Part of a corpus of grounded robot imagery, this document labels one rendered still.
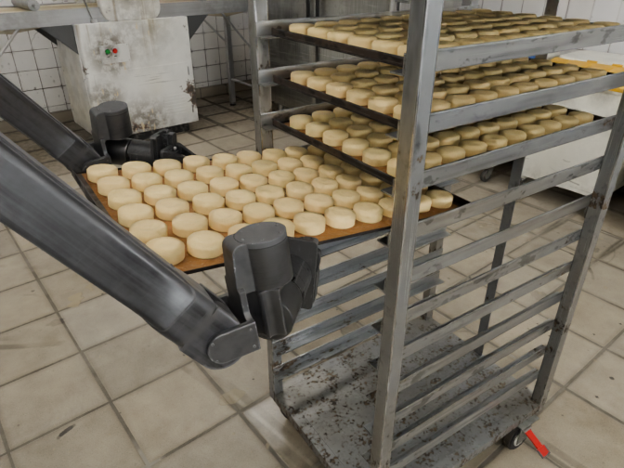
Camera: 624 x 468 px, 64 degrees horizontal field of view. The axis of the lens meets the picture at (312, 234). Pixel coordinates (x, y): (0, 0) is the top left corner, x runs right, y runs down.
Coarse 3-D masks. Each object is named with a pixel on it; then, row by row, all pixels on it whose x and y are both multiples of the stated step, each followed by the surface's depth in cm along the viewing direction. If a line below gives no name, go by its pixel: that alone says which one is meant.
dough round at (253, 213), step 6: (246, 204) 79; (252, 204) 79; (258, 204) 79; (264, 204) 80; (246, 210) 77; (252, 210) 77; (258, 210) 77; (264, 210) 78; (270, 210) 78; (246, 216) 77; (252, 216) 76; (258, 216) 76; (264, 216) 76; (270, 216) 77; (246, 222) 78; (252, 222) 77; (258, 222) 77
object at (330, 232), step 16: (96, 192) 82; (176, 192) 86; (304, 208) 85; (432, 208) 90; (448, 208) 91; (208, 224) 76; (368, 224) 82; (384, 224) 82; (320, 240) 74; (192, 256) 67
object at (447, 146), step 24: (312, 120) 105; (336, 120) 103; (360, 120) 104; (504, 120) 103; (528, 120) 104; (552, 120) 103; (576, 120) 103; (336, 144) 95; (360, 144) 90; (384, 144) 93; (432, 144) 91; (456, 144) 94; (480, 144) 90; (504, 144) 92; (384, 168) 86
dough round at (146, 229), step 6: (138, 222) 70; (144, 222) 70; (150, 222) 70; (156, 222) 70; (162, 222) 70; (132, 228) 68; (138, 228) 68; (144, 228) 68; (150, 228) 68; (156, 228) 68; (162, 228) 69; (138, 234) 67; (144, 234) 67; (150, 234) 67; (156, 234) 67; (162, 234) 68; (144, 240) 67
